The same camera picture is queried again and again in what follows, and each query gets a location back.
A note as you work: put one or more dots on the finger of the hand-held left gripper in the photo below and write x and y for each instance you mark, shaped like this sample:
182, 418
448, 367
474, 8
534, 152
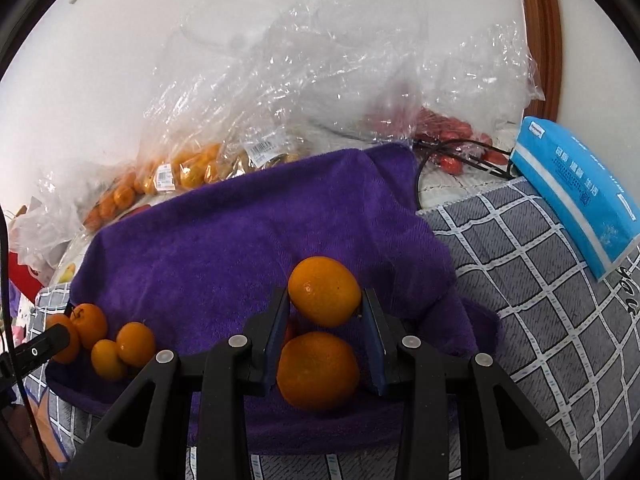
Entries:
40, 347

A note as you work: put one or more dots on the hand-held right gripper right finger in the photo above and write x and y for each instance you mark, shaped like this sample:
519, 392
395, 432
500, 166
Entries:
375, 345

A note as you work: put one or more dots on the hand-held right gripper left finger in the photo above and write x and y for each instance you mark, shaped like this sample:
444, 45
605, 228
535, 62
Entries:
277, 340

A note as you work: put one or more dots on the round orange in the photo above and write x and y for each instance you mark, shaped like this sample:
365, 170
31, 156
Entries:
90, 325
325, 292
136, 344
317, 370
59, 319
106, 360

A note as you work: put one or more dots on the red paper bag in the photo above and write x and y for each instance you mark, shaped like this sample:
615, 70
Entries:
25, 280

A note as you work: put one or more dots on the white plastic bag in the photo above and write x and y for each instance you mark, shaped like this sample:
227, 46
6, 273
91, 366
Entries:
35, 240

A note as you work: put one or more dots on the purple towel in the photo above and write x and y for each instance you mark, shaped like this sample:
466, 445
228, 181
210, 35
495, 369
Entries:
225, 240

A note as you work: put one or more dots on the grey checked blanket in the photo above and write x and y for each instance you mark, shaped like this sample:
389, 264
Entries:
525, 310

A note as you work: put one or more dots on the clear bag of tangerines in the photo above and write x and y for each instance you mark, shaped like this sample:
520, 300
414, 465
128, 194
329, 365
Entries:
115, 195

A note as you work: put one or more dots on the clear bag of golden berries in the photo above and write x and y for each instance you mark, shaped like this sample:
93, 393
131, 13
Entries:
280, 157

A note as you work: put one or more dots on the clear bag of small oranges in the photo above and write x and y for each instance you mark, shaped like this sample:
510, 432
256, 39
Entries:
195, 165

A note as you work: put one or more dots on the blue tissue pack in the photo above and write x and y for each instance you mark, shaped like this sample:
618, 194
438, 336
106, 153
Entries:
570, 195

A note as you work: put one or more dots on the clear bag of cherry tomatoes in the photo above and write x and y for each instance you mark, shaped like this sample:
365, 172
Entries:
450, 85

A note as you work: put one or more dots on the brown wooden door frame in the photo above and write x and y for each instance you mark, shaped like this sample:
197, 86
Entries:
542, 35

